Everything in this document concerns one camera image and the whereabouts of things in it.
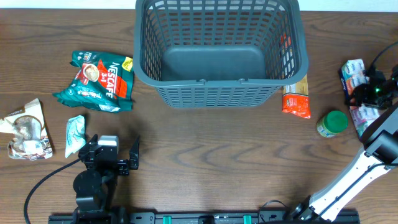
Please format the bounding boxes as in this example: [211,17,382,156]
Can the multipack tissue packets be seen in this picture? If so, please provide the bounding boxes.
[340,59,380,138]

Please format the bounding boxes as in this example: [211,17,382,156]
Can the green lid jar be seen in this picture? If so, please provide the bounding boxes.
[317,110,348,138]

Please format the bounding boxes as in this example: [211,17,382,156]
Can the orange spaghetti pack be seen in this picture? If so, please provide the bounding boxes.
[279,33,312,119]

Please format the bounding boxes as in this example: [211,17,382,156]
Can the green Nescafe coffee bag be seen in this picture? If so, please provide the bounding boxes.
[53,50,134,113]

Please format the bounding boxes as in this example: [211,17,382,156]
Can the grey plastic basket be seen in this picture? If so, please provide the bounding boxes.
[133,0,308,108]

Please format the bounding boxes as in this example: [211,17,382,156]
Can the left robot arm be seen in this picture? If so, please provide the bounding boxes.
[73,134,140,213]

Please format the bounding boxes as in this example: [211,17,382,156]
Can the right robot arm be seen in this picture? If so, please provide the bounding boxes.
[286,65,397,222]

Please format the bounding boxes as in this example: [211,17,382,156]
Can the small light blue packet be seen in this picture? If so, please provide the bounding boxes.
[65,115,86,158]

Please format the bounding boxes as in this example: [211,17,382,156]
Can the beige snack pouch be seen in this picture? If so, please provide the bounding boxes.
[1,98,53,161]

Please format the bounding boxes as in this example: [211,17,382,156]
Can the right black cable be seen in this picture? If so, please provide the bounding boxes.
[369,42,398,71]

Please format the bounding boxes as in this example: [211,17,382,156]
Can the black cable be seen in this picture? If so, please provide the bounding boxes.
[369,42,398,71]
[23,157,81,224]

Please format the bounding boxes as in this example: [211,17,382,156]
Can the left black cable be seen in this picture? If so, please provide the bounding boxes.
[23,157,81,224]

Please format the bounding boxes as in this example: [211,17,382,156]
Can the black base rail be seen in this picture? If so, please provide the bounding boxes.
[48,210,361,224]

